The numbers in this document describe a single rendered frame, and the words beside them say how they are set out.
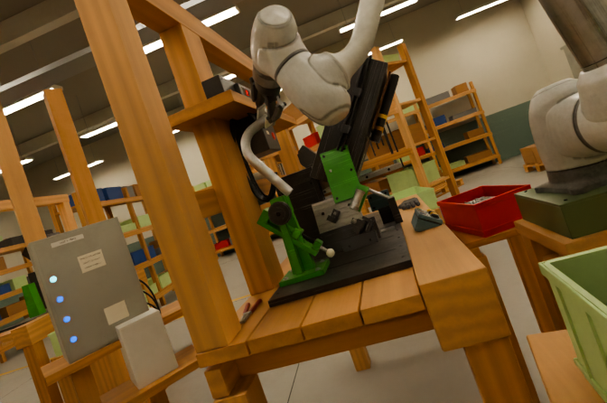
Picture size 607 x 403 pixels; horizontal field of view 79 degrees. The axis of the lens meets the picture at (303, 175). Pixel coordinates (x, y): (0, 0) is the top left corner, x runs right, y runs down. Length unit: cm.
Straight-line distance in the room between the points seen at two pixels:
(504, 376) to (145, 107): 99
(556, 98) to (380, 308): 68
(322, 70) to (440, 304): 55
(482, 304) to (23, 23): 626
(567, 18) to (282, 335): 92
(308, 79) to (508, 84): 1070
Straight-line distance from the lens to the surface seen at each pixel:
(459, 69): 1114
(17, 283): 945
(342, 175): 144
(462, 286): 86
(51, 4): 628
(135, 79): 101
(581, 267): 65
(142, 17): 137
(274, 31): 84
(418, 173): 409
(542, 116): 114
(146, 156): 98
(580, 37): 100
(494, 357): 93
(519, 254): 177
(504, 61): 1151
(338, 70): 83
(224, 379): 104
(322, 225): 145
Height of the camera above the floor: 118
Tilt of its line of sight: 1 degrees up
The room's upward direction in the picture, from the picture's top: 20 degrees counter-clockwise
